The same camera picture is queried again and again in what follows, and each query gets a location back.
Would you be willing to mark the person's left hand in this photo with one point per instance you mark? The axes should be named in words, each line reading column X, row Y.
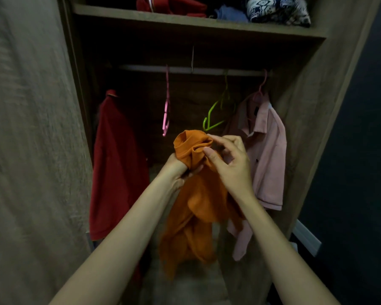
column 174, row 170

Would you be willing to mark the person's right hand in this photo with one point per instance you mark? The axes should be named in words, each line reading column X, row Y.
column 233, row 168

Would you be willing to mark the person's right thumb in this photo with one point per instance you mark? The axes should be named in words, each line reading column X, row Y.
column 213, row 158

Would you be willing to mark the person's left thumb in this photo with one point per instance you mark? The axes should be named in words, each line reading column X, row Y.
column 193, row 171

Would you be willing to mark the orange shirt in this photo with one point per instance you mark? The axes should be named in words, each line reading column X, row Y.
column 193, row 206

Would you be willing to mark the person's left forearm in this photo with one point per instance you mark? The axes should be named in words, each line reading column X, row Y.
column 114, row 247

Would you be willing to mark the person's right forearm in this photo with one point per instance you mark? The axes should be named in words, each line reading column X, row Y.
column 282, row 250

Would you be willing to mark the green plastic hanger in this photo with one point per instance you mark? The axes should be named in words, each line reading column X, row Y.
column 216, row 112

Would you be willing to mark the pink hanging shirt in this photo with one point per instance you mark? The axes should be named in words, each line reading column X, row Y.
column 266, row 155

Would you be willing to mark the pink plastic hanger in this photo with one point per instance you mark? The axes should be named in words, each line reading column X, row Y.
column 166, row 104

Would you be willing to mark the red hanging shirt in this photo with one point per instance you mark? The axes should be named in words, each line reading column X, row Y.
column 117, row 168

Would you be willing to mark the pink hanger holding shirt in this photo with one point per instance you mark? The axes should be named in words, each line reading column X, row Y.
column 261, row 87

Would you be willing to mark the metal closet rod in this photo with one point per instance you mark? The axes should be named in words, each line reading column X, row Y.
column 190, row 70

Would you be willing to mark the wooden wardrobe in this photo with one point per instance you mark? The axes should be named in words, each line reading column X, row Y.
column 308, row 101

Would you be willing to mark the white baseboard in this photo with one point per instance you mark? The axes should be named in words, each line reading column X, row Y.
column 305, row 237

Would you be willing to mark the folded blue garment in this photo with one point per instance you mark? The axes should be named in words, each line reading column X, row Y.
column 231, row 14

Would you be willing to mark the folded red garment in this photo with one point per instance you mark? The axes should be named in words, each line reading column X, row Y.
column 171, row 5

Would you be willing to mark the wooden wardrobe door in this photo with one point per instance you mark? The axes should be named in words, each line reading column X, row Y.
column 35, row 149

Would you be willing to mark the black and white patterned cloth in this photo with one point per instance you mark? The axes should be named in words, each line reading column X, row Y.
column 277, row 10

